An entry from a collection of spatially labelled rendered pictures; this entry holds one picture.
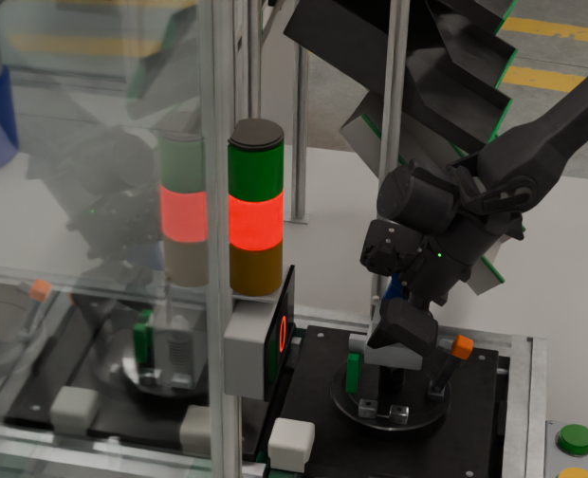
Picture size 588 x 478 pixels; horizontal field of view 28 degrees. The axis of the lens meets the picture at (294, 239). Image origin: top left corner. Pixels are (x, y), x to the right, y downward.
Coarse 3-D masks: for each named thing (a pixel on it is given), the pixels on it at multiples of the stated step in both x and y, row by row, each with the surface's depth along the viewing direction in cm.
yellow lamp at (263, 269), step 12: (240, 252) 104; (252, 252) 104; (264, 252) 104; (276, 252) 105; (240, 264) 105; (252, 264) 105; (264, 264) 105; (276, 264) 106; (240, 276) 106; (252, 276) 105; (264, 276) 106; (276, 276) 107; (240, 288) 106; (252, 288) 106; (264, 288) 106; (276, 288) 107
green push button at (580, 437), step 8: (576, 424) 136; (560, 432) 135; (568, 432) 134; (576, 432) 134; (584, 432) 134; (560, 440) 134; (568, 440) 133; (576, 440) 133; (584, 440) 133; (568, 448) 133; (576, 448) 133; (584, 448) 133
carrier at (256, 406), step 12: (288, 348) 147; (276, 384) 141; (252, 408) 137; (264, 408) 137; (252, 420) 135; (264, 420) 136; (252, 432) 134; (264, 432) 136; (252, 444) 132; (252, 456) 131
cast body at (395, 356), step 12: (372, 324) 130; (360, 336) 134; (360, 348) 135; (372, 348) 132; (384, 348) 132; (396, 348) 131; (408, 348) 131; (372, 360) 133; (384, 360) 133; (396, 360) 132; (408, 360) 132; (420, 360) 132
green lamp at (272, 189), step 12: (228, 156) 100; (240, 156) 99; (252, 156) 98; (264, 156) 99; (276, 156) 99; (228, 168) 101; (240, 168) 99; (252, 168) 99; (264, 168) 99; (276, 168) 100; (228, 180) 101; (240, 180) 100; (252, 180) 100; (264, 180) 100; (276, 180) 101; (240, 192) 101; (252, 192) 100; (264, 192) 101; (276, 192) 101
